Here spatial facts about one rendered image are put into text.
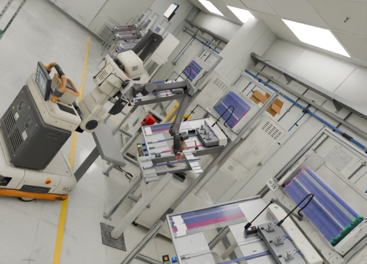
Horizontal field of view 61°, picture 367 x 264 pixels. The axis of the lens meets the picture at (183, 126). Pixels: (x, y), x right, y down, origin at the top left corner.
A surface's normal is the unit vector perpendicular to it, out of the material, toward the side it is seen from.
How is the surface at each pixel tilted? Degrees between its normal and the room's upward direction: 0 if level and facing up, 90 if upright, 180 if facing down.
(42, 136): 90
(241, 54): 90
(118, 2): 90
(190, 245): 45
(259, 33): 90
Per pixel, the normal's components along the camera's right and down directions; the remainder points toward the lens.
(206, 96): 0.24, 0.43
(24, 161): 0.54, 0.61
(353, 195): -0.73, -0.51
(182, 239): -0.06, -0.89
